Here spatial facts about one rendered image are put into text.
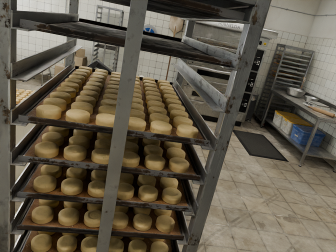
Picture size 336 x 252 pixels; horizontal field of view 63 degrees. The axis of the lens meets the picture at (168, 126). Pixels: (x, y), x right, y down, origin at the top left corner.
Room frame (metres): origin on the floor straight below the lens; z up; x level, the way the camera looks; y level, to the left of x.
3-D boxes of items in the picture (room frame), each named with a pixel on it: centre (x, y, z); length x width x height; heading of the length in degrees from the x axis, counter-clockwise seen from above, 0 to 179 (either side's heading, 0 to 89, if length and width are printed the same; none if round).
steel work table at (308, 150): (5.15, -2.47, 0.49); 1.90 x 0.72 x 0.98; 6
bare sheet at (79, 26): (0.83, 0.16, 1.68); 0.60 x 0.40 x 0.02; 11
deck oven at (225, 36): (5.99, -0.79, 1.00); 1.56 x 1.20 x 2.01; 96
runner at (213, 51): (0.88, -0.04, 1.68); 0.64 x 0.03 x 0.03; 11
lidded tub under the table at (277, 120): (5.70, -2.41, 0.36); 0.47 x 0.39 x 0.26; 95
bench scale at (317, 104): (4.87, -2.47, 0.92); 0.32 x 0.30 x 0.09; 103
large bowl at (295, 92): (5.70, -2.39, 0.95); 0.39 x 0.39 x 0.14
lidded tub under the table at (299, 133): (4.85, -2.51, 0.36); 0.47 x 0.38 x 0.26; 98
